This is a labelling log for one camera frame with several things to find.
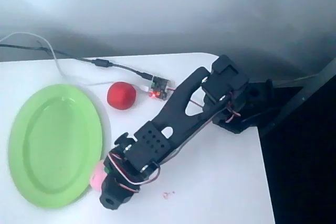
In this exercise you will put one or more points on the red plush ball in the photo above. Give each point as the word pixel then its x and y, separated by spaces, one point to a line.
pixel 120 95

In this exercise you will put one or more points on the black side panel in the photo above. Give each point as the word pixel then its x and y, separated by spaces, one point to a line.
pixel 304 161

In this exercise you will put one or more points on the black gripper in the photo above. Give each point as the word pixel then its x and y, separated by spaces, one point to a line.
pixel 109 198

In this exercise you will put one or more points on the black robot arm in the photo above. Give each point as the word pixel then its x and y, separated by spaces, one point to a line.
pixel 178 108

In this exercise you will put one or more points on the green oval plastic plate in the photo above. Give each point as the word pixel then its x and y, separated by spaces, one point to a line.
pixel 52 142

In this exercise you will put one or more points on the pink plush peach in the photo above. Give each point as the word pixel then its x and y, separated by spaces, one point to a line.
pixel 97 179

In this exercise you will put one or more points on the small controller circuit board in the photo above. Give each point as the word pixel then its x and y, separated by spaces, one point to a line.
pixel 161 87

